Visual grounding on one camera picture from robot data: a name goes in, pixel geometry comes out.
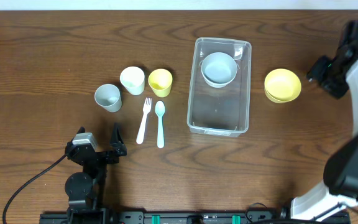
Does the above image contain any yellow plastic bowl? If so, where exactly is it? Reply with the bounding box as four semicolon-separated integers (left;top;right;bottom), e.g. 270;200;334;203
264;68;301;103

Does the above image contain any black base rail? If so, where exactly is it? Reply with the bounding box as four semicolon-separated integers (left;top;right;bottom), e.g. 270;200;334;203
39;208;318;224

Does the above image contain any grey plastic bowl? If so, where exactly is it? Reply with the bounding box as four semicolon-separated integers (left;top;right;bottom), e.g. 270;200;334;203
201;52;238;86

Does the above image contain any black cable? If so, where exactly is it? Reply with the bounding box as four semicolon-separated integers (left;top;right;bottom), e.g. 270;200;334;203
1;152;70;224

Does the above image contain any white plastic cup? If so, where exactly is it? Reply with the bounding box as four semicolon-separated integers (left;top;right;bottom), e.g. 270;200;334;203
120;67;145;96

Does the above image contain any white plastic bowl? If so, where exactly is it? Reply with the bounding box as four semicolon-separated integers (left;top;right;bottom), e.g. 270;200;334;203
204;77;234;88

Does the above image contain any grey plastic cup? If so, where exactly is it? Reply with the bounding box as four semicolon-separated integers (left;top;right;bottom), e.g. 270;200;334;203
94;84;122;113

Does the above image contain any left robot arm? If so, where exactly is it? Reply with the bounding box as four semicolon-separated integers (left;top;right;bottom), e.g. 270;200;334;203
65;123;127;212

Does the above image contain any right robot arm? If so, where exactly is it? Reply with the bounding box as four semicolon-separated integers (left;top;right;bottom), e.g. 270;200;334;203
274;20;358;223

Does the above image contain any yellow plastic cup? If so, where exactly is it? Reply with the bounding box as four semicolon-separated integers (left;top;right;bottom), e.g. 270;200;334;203
148;68;173;98

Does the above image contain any pink plastic fork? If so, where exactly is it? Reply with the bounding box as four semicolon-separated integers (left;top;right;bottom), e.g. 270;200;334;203
136;97;152;144

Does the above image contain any mint green plastic spoon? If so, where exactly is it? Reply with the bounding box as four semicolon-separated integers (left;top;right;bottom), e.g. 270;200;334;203
155;101;165;148

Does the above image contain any clear plastic container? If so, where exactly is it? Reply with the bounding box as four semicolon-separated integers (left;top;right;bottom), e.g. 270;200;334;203
187;37;252;137

